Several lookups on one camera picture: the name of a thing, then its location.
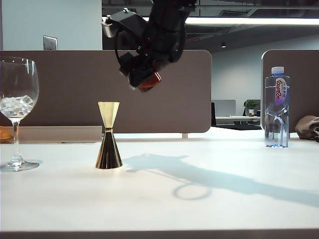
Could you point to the brown desk partition panel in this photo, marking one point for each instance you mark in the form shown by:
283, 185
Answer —
304, 87
74, 99

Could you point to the small amber glass measuring cup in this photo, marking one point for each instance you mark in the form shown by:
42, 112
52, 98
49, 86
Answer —
149, 84

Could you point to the metal wall outlet plate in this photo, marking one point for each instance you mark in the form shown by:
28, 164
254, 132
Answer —
49, 42

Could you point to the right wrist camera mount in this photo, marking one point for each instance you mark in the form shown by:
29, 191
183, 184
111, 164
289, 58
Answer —
109, 27

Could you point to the white background desk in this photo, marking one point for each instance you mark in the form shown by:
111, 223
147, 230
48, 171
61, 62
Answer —
236, 119

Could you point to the pale background desk divider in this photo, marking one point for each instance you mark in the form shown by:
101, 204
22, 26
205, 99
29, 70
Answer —
224, 107

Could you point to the crumpled brown cloth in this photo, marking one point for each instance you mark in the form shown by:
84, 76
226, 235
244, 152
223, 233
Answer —
306, 127

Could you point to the potted green plant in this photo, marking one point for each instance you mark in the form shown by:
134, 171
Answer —
251, 105

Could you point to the black ceiling spotlight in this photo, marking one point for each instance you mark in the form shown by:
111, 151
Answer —
223, 45

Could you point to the gold metal jigger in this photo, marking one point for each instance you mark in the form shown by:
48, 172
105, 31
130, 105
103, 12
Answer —
108, 152

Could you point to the long ceiling light strip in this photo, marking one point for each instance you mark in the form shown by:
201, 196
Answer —
249, 21

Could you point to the clear wine glass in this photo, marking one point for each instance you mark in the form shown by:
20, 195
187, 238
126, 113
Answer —
15, 139

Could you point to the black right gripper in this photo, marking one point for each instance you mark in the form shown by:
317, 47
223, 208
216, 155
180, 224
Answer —
162, 42

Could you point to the clear plastic water bottle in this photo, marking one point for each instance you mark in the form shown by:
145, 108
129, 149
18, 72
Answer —
276, 124

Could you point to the black office chair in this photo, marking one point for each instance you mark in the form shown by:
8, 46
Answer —
213, 114

